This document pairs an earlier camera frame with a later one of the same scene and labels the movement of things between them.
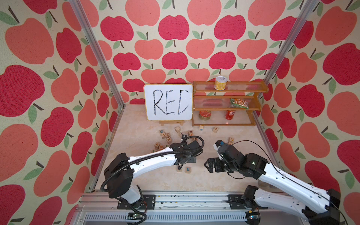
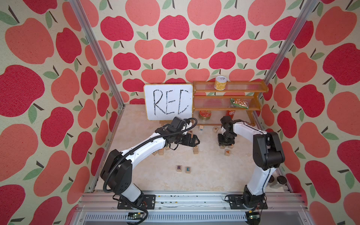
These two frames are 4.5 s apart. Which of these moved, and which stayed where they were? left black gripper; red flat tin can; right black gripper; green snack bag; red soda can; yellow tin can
Moved: right black gripper; left black gripper
Stayed: yellow tin can; red flat tin can; red soda can; green snack bag
